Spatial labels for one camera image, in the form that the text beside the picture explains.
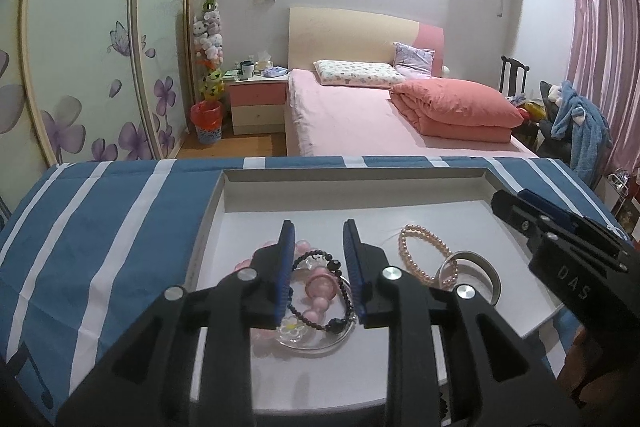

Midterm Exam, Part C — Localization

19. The red yellow plush toy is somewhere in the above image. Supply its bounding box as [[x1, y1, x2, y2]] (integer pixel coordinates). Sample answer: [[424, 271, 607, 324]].
[[517, 99, 549, 122]]

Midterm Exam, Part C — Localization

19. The folded pink quilt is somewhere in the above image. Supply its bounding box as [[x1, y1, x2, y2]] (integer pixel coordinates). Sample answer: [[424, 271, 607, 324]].
[[389, 78, 525, 145]]

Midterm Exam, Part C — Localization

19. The dark wooden chair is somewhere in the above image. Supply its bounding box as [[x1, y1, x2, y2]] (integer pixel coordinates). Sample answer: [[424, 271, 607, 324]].
[[499, 56, 539, 142]]

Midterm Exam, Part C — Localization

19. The silver cuff bangle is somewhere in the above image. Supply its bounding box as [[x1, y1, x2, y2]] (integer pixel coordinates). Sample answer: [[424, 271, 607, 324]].
[[434, 251, 502, 305]]

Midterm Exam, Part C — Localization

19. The column of plush toys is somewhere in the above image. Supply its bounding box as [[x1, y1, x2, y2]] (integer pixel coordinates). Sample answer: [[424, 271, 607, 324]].
[[192, 0, 226, 102]]

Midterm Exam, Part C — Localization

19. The pink beige nightstand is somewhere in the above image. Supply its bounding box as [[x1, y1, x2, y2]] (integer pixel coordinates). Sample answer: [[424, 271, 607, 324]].
[[227, 69, 290, 136]]

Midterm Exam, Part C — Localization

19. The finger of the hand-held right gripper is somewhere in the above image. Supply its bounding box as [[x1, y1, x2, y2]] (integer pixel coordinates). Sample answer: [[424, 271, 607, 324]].
[[491, 189, 562, 254], [519, 188, 627, 259]]

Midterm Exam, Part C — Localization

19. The shallow grey cardboard box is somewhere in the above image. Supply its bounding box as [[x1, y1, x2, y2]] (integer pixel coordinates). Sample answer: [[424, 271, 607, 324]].
[[186, 166, 565, 415]]

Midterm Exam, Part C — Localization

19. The bin with red bag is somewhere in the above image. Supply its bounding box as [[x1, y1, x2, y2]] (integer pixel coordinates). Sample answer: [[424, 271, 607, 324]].
[[190, 101, 224, 144]]

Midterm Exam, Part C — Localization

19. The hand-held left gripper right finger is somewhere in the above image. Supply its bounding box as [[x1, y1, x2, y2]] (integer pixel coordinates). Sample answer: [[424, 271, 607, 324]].
[[342, 218, 583, 427]]

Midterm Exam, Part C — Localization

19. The dark grey chair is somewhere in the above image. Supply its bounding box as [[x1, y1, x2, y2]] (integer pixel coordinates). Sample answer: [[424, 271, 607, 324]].
[[537, 81, 576, 158]]

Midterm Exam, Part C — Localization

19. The black bead bracelet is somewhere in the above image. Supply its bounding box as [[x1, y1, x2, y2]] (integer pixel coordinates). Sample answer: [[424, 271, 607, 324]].
[[291, 249, 358, 333]]

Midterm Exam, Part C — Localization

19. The person's right forearm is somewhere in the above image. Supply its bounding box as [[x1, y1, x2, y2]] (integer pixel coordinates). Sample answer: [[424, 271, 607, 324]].
[[556, 332, 606, 408]]

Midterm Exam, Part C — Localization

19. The floral sliding door wardrobe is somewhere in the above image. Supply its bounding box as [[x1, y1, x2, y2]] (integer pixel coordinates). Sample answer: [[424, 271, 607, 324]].
[[0, 0, 198, 212]]

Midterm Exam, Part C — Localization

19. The blue fleece robe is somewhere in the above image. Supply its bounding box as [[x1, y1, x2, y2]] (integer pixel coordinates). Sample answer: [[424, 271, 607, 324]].
[[550, 81, 612, 188]]

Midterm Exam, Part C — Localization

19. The blue white striped tablecloth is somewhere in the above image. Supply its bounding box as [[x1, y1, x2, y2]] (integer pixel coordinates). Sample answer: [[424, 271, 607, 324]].
[[0, 155, 640, 427]]

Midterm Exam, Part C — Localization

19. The pink pearl bracelet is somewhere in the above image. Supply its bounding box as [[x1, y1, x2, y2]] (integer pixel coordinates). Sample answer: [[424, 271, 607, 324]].
[[398, 224, 458, 289]]

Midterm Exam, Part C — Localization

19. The white patterned pillow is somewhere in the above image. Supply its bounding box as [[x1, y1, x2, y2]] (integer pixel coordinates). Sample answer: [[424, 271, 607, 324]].
[[313, 59, 407, 86]]

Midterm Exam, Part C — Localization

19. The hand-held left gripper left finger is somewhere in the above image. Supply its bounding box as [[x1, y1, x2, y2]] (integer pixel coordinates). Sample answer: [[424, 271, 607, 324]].
[[55, 219, 296, 427]]

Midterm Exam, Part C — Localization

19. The bed with beige pink headboard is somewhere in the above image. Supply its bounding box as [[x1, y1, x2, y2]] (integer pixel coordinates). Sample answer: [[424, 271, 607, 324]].
[[284, 7, 541, 158]]

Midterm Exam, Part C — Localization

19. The pink curtain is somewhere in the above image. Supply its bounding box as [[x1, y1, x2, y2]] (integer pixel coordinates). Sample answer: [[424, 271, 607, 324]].
[[570, 0, 640, 228]]

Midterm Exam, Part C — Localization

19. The pink flower bead bracelet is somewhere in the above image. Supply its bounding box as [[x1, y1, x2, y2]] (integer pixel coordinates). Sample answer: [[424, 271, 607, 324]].
[[235, 239, 341, 343]]

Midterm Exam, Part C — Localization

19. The purple floral pillow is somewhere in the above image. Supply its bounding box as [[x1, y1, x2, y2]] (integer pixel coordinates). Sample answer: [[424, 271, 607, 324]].
[[393, 42, 436, 78]]

